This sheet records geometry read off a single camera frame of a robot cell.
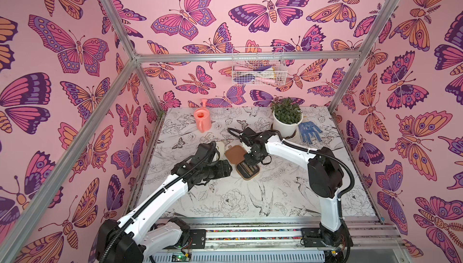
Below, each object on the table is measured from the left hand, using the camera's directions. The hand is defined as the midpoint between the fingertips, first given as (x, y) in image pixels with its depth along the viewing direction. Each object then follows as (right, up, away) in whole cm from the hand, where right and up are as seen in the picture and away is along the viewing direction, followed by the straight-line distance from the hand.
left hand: (228, 168), depth 78 cm
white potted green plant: (+30, +24, +16) cm, 42 cm away
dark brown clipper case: (+4, +3, +21) cm, 22 cm away
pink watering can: (-16, +24, +25) cm, 38 cm away
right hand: (+12, +2, +13) cm, 18 cm away
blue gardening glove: (+47, +17, +31) cm, 59 cm away
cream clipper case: (-5, +8, +22) cm, 24 cm away
